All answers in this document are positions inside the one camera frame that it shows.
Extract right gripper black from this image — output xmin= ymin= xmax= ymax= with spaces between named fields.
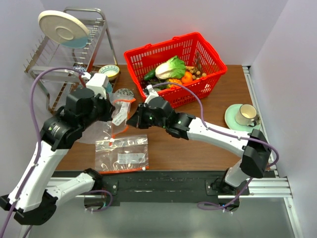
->
xmin=127 ymin=102 xmax=168 ymax=129

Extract zip bag red zipper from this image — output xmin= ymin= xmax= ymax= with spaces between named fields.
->
xmin=81 ymin=98 xmax=137 ymax=144

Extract toy napa cabbage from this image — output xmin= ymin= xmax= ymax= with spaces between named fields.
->
xmin=156 ymin=56 xmax=186 ymax=79

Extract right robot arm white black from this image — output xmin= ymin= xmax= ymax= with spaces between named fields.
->
xmin=127 ymin=97 xmax=271 ymax=195

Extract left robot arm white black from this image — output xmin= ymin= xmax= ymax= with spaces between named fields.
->
xmin=0 ymin=86 xmax=114 ymax=226

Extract teal scalloped plate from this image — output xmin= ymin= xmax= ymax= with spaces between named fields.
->
xmin=86 ymin=76 xmax=112 ymax=94

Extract black white patterned bowl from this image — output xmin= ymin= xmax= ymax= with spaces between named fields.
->
xmin=114 ymin=88 xmax=134 ymax=100

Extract toy dark grapes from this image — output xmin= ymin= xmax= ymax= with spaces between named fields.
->
xmin=140 ymin=78 xmax=160 ymax=90

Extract yellow rim teal bowl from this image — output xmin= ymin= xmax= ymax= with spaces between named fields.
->
xmin=98 ymin=64 xmax=120 ymax=81

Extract toy cucumber green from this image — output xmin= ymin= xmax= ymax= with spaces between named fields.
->
xmin=143 ymin=68 xmax=156 ymax=81

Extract small blue patterned dish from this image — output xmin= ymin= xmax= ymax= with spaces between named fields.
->
xmin=73 ymin=63 xmax=86 ymax=72

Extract toy pineapple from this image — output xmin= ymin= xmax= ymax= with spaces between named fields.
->
xmin=158 ymin=78 xmax=182 ymax=90

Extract metal dish rack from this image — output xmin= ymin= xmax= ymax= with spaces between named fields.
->
xmin=25 ymin=7 xmax=117 ymax=114

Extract toy orange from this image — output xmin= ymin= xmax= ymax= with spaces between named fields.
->
xmin=181 ymin=71 xmax=193 ymax=84

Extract toy longan bunch brown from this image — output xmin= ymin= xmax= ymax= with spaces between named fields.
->
xmin=186 ymin=66 xmax=207 ymax=80

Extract red plastic shopping basket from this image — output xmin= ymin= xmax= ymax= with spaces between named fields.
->
xmin=124 ymin=32 xmax=227 ymax=107

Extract mint green saucer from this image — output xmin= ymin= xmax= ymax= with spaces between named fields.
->
xmin=224 ymin=104 xmax=261 ymax=132

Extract large white blue plate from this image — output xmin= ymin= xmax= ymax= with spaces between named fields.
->
xmin=38 ymin=10 xmax=90 ymax=49

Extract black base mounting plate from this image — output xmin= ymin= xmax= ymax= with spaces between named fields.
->
xmin=43 ymin=170 xmax=276 ymax=208

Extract cream speckled mug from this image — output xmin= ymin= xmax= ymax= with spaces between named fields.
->
xmin=235 ymin=104 xmax=261 ymax=127

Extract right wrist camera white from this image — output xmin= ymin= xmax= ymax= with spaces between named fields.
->
xmin=144 ymin=85 xmax=159 ymax=104

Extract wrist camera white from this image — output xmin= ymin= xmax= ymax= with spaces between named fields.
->
xmin=144 ymin=85 xmax=159 ymax=104
xmin=86 ymin=73 xmax=108 ymax=98

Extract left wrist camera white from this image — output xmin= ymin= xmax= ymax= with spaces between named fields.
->
xmin=86 ymin=73 xmax=108 ymax=98

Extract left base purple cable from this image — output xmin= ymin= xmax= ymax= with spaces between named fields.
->
xmin=88 ymin=189 xmax=114 ymax=213

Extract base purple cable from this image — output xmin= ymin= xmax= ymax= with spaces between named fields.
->
xmin=88 ymin=189 xmax=114 ymax=213
xmin=197 ymin=177 xmax=253 ymax=211

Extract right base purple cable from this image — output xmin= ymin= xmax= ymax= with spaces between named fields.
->
xmin=197 ymin=177 xmax=253 ymax=211

